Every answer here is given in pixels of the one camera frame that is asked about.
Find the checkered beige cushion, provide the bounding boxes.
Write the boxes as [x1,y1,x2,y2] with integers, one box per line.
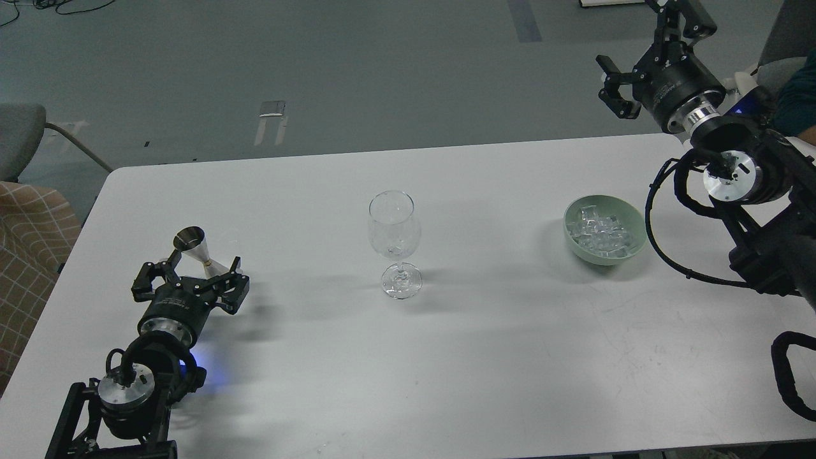
[1,181,81,392]

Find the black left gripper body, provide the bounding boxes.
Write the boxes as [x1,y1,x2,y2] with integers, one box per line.
[138,277,213,348]

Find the person in teal shirt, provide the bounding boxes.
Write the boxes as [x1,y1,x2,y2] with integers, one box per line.
[773,49,815,146]

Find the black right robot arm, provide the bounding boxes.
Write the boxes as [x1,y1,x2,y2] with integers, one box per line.
[595,1,815,305]

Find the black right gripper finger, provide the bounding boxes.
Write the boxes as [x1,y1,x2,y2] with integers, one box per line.
[645,1,718,64]
[595,55,645,119]

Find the steel double jigger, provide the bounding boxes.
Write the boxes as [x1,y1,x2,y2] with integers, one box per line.
[173,226,231,279]

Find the black cables on floor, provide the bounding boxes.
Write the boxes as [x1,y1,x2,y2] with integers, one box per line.
[0,0,117,27]

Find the green bowl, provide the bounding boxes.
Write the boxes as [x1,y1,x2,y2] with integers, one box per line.
[560,194,647,266]

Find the grey white office chair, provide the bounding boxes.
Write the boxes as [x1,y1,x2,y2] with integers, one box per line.
[723,1,815,98]

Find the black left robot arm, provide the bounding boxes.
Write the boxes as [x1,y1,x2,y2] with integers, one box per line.
[45,250,250,458]

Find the clear wine glass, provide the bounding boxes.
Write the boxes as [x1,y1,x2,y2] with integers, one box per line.
[368,191,423,300]

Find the grey chair left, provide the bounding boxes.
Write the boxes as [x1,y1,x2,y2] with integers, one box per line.
[1,103,114,182]

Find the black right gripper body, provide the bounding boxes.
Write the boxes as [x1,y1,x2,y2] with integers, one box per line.
[632,55,726,134]

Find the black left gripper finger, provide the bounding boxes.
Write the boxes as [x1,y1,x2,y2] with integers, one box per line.
[131,250,182,303]
[202,258,250,316]

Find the clear ice cubes pile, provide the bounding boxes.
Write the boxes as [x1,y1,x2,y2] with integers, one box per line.
[566,205,634,259]

